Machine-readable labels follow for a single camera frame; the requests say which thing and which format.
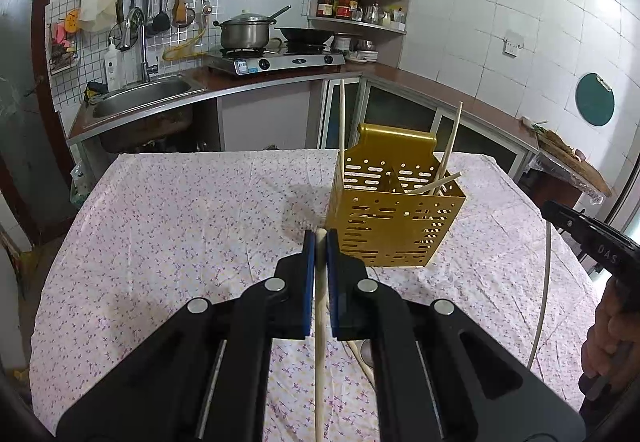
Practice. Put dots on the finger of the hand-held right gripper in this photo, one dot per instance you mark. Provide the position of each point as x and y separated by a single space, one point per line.
562 217

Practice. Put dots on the black wok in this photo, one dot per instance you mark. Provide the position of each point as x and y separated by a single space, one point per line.
302 34

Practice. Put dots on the floral tablecloth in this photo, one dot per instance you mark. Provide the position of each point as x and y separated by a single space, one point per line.
175 232

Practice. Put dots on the orange round scrubber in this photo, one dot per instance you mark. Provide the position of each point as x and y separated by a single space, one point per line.
73 20

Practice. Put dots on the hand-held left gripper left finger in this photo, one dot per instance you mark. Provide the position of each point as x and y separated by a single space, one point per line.
307 282

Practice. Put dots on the white dish soap bottle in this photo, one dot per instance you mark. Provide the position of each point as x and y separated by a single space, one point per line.
112 67

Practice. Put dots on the stack of dishes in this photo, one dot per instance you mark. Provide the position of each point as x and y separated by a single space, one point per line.
357 53

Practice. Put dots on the person's right hand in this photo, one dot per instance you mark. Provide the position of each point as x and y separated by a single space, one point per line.
607 327

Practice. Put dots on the green round cutting board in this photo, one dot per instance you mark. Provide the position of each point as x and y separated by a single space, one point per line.
594 99

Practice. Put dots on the white hanging cloth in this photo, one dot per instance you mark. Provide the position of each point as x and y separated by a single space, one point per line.
100 9

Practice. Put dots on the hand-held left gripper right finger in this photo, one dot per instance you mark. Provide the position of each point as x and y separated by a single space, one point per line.
334 282

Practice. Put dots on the dark brown frosted glass door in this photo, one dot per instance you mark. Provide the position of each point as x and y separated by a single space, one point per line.
25 97

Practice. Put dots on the row of condiment bottles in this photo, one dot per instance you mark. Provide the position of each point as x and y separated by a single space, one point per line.
332 4

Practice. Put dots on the steel sink with faucet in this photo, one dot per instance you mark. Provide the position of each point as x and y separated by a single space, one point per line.
190 34

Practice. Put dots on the steel gas stove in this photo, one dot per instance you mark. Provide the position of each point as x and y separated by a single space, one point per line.
280 62

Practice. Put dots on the metal faucet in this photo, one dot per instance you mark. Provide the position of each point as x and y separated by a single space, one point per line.
145 52

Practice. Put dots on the yellow and black sponge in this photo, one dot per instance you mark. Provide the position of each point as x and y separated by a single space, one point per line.
95 92

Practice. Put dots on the wooden chopping block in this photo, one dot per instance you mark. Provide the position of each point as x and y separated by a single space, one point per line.
570 152

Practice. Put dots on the steel pot with lid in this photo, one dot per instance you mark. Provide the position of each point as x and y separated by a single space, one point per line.
245 33

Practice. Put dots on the yellow perforated utensil holder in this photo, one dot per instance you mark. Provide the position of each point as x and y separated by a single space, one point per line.
395 222

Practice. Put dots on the small metal teapot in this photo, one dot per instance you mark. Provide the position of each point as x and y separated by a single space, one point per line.
372 14

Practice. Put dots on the brown kitchen counter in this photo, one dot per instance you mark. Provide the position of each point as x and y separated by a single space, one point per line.
440 94

